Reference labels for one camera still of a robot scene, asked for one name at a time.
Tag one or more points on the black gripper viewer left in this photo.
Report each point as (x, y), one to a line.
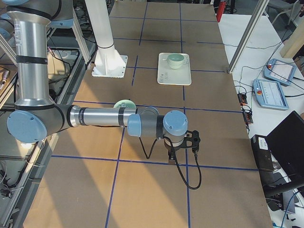
(170, 149)

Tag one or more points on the green bowl with ice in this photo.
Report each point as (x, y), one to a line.
(125, 104)

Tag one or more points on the pale green bear tray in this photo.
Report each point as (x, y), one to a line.
(168, 76)

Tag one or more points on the black box on desk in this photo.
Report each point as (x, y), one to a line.
(261, 153)

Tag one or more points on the blue teach pendant near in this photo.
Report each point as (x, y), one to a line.
(269, 94)

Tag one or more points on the blue teach pendant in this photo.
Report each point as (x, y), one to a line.
(279, 71)
(269, 94)

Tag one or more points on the black computer monitor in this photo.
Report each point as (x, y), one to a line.
(286, 143)

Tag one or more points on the blue teach pendant far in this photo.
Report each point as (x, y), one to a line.
(279, 71)

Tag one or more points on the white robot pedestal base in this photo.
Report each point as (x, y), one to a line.
(108, 61)

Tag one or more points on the aluminium frame post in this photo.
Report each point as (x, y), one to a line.
(255, 18)

